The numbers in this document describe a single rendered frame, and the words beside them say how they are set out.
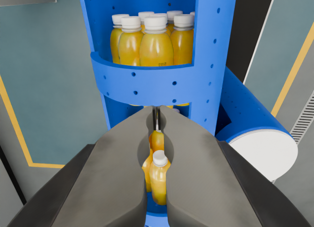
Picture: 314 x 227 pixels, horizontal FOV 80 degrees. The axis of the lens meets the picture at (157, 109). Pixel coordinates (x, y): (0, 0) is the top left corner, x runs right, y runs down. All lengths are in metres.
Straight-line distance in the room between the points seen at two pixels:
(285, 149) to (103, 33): 0.67
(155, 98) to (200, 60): 0.09
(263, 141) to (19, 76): 1.85
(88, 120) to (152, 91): 1.68
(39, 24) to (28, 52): 0.26
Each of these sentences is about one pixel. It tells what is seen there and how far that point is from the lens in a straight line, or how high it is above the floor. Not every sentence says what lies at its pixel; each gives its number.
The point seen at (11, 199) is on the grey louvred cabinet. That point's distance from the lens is 2.96.
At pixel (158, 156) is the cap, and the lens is 0.52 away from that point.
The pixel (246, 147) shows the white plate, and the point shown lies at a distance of 0.71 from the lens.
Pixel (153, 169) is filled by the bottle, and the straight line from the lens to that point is 0.54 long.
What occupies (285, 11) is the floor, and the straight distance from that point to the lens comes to 1.76.
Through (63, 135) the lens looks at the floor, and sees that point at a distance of 2.18.
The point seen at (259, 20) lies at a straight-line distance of 1.52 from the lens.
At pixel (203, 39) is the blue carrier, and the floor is 1.22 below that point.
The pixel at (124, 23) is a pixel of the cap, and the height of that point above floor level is 1.11.
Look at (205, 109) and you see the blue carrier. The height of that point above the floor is 1.20.
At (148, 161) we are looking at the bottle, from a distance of 0.57.
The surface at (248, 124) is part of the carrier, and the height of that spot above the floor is 1.00.
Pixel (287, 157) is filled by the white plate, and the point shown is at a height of 1.04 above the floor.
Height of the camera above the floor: 1.51
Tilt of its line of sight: 59 degrees down
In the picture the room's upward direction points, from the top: 179 degrees counter-clockwise
